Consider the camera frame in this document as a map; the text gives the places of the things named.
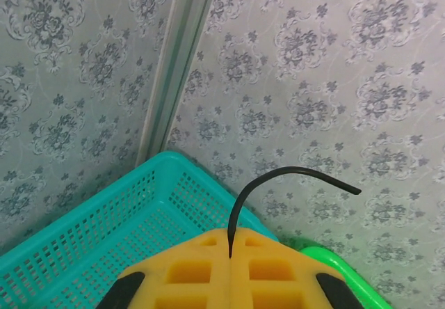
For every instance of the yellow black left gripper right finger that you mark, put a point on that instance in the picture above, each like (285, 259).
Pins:
(274, 274)

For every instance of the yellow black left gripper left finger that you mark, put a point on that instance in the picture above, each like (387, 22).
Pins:
(180, 274)

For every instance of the green plastic basket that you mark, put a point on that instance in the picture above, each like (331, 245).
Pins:
(333, 263)

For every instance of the teal plastic basket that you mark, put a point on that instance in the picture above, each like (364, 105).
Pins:
(87, 239)

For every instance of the aluminium corner post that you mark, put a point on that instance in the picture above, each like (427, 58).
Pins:
(174, 79)

